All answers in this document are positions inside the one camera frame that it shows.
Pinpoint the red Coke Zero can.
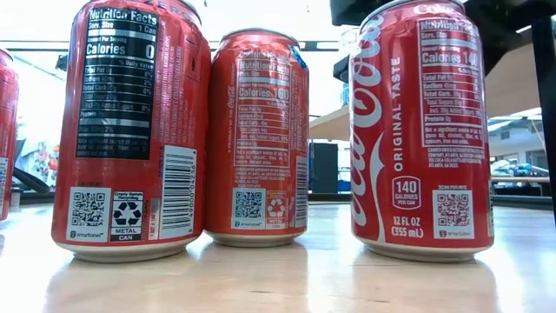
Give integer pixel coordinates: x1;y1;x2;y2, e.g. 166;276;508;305
50;0;213;264
0;48;20;223

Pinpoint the red Cherry Coke can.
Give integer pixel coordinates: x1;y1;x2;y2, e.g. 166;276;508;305
203;26;311;250

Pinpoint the red Coca-Cola original can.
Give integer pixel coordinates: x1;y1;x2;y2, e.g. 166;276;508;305
349;0;495;263

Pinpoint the person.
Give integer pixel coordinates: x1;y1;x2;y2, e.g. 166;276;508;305
15;117;60;192

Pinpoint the black background cabinet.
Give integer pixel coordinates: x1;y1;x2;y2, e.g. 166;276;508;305
308;142;340;195

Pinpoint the cluttered background workbench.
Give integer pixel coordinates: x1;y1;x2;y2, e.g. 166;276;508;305
490;158;553;196

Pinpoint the black curved bar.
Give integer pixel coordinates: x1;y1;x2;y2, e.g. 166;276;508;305
12;167;51;195

